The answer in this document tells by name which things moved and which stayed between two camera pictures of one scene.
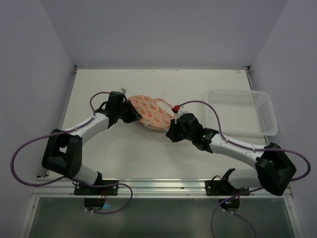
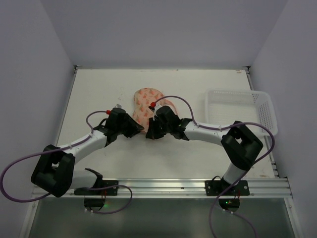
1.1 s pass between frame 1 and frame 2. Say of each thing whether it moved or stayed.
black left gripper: moved
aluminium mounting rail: stayed
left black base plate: stayed
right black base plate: stayed
